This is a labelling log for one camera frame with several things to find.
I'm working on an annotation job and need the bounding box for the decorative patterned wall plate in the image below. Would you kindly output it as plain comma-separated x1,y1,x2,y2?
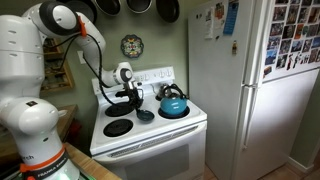
120,33,145,60

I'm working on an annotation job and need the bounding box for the wooden spice shelf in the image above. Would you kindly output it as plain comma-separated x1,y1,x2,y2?
39,37,75,94

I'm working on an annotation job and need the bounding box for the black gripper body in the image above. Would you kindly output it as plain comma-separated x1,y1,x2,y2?
123,81,144,101

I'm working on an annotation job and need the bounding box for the hanging black frying pan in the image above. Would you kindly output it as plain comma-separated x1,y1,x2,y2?
155,0,181,24
125,0,154,15
63,0,99,25
93,0,123,17

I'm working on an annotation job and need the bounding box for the photo collage sheet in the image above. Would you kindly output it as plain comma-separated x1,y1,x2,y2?
262,0,320,81

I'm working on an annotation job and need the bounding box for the blue flyer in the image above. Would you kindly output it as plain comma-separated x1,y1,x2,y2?
222,0,240,36

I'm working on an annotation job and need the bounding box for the small dark blue plate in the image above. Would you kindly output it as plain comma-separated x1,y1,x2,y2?
136,109,156,123

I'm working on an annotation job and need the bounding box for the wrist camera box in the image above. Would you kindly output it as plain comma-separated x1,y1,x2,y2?
114,89,130,99

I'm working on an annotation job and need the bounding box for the white paper note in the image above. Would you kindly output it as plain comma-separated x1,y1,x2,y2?
204,7,215,41

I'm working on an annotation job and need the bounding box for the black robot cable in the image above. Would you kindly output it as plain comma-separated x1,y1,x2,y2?
49,31,118,107

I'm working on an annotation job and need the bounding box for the white refrigerator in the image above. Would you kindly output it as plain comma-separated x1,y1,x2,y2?
187,0,320,180

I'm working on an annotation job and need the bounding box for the blue kettle with black handle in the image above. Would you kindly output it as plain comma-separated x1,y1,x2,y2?
159,83,190,117

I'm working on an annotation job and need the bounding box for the paper with red picture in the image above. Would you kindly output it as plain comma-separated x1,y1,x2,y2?
213,2,225,30

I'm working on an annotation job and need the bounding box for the large black coil burner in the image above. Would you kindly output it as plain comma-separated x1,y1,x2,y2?
157,105,191,120
104,101,136,118

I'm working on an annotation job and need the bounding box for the white electric stove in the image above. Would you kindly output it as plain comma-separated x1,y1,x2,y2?
89,65,208,180

